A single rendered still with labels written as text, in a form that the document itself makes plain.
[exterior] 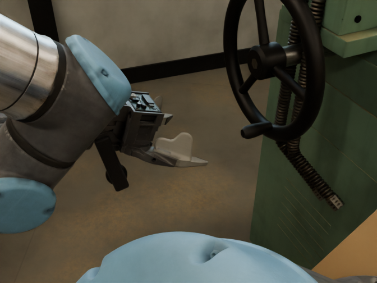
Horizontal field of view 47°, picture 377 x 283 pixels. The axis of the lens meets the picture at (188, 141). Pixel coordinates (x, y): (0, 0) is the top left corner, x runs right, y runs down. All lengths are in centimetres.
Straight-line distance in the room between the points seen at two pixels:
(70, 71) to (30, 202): 16
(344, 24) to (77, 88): 46
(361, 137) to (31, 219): 63
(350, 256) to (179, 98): 181
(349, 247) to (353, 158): 51
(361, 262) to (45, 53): 35
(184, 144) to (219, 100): 149
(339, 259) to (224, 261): 27
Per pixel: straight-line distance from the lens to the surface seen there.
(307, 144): 105
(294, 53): 79
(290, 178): 115
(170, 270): 19
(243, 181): 171
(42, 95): 43
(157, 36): 226
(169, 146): 69
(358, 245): 44
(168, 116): 81
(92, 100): 45
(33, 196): 51
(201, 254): 20
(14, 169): 50
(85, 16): 214
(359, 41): 76
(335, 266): 45
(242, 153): 184
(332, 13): 76
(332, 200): 87
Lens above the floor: 117
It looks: 38 degrees down
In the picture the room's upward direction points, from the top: straight up
